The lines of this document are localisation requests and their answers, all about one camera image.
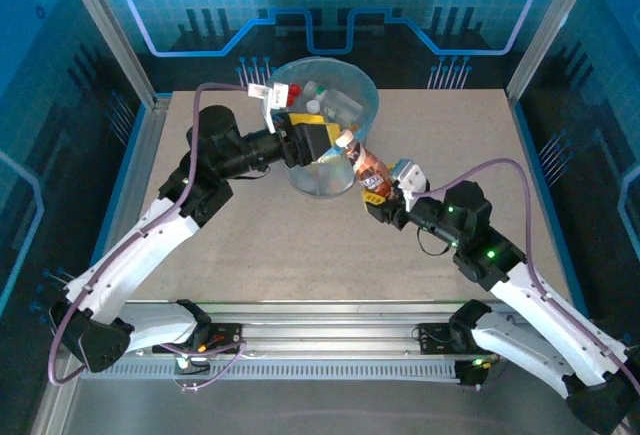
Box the brown chocolate drink bottle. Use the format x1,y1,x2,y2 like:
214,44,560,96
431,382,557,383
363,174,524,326
335,129,397,200

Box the aluminium side rail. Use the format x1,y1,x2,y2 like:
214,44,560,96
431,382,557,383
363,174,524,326
27,94,174,435

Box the thin black wire loop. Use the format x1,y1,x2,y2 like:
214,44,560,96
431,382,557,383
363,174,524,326
417,227,452,257

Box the short purple cable loop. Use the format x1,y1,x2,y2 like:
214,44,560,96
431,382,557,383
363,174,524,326
158,339,247,392

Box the long aluminium frame rail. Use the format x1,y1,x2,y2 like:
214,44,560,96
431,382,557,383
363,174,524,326
64,298,601,359

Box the small black connector module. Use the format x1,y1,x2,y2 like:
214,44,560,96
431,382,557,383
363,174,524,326
453,357,494,391

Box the clear bottle green white label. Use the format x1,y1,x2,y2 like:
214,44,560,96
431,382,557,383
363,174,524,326
322,87,364,124

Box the aluminium frame post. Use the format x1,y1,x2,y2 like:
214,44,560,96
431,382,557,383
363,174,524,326
503,0,604,106
54,0,174,112

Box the grey slotted cable duct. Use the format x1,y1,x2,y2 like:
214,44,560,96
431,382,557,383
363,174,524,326
79,358,464,382

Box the clear plastic trash bin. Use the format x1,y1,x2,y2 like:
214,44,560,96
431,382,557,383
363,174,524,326
264,56,380,166

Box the clear plastic waste bin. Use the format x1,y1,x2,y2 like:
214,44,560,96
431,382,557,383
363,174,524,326
284,119,374,200

